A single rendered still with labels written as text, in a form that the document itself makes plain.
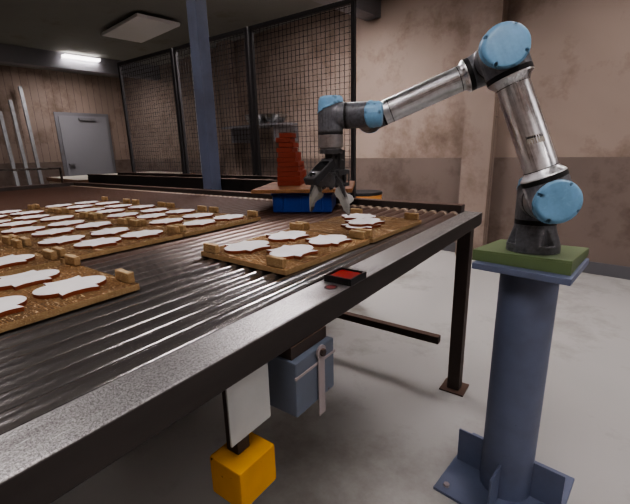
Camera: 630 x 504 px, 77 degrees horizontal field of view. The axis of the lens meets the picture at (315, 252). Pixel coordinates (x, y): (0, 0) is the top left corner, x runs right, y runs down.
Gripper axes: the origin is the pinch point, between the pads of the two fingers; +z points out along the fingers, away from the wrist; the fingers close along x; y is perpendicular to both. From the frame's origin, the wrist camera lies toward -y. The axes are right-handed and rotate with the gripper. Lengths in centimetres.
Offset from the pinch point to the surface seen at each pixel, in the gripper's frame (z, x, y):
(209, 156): -17, 176, 90
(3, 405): 11, -14, -90
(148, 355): 11, -18, -72
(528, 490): 98, -61, 34
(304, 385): 25, -28, -47
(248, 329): 11, -24, -56
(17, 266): 9, 54, -69
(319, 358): 21, -29, -43
